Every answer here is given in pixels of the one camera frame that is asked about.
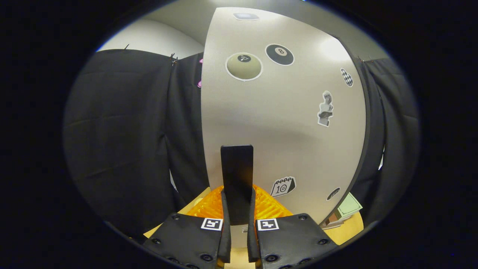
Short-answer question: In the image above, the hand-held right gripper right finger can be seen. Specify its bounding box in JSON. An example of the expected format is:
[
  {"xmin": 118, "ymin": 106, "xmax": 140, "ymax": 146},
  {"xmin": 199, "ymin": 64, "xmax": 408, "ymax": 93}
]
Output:
[{"xmin": 246, "ymin": 185, "xmax": 338, "ymax": 269}]

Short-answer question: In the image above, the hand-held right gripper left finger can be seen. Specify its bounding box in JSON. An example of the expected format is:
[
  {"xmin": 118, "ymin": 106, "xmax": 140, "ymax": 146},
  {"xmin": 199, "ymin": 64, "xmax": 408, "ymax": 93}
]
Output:
[{"xmin": 144, "ymin": 186, "xmax": 232, "ymax": 269}]

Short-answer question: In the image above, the black cabinet door handle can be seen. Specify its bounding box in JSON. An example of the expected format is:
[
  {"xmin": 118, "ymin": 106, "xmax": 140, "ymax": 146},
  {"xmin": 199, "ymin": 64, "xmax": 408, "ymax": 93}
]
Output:
[{"xmin": 220, "ymin": 145, "xmax": 254, "ymax": 226}]

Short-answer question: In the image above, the beige cabinet door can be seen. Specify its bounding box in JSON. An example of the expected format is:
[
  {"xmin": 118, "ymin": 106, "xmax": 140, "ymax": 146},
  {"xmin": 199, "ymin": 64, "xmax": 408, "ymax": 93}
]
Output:
[{"xmin": 201, "ymin": 7, "xmax": 368, "ymax": 249}]

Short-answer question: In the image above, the green book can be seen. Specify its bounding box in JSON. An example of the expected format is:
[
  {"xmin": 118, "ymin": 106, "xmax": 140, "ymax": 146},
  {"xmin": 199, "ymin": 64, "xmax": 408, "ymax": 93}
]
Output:
[{"xmin": 336, "ymin": 192, "xmax": 363, "ymax": 219}]

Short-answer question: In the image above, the black backdrop cloth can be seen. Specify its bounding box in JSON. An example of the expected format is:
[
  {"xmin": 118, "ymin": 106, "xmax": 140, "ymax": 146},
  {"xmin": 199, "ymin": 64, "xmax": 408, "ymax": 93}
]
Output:
[{"xmin": 63, "ymin": 49, "xmax": 420, "ymax": 239}]

